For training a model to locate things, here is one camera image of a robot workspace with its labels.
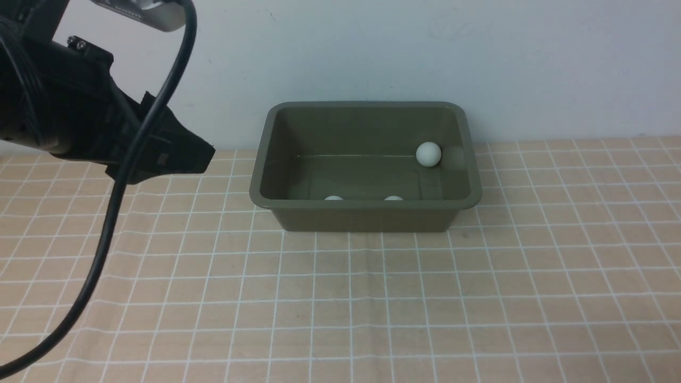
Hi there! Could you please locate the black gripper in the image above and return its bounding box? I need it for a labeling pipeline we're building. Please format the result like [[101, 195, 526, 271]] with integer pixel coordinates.
[[2, 36, 216, 178]]

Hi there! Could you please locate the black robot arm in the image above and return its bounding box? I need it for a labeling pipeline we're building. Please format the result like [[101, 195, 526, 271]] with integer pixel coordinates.
[[2, 1, 215, 185]]

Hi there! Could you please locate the olive green plastic bin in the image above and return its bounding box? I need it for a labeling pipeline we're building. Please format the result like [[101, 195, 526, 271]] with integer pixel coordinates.
[[249, 101, 483, 232]]

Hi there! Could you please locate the beige grid tablecloth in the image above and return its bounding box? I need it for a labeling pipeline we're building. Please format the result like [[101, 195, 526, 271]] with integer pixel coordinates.
[[8, 137, 680, 382]]

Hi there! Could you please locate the black camera cable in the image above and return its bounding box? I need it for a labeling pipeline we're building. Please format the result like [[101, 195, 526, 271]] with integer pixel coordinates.
[[0, 0, 198, 379]]

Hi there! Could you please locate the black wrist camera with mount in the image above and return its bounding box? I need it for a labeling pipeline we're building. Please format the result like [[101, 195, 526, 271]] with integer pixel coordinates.
[[92, 0, 186, 32]]

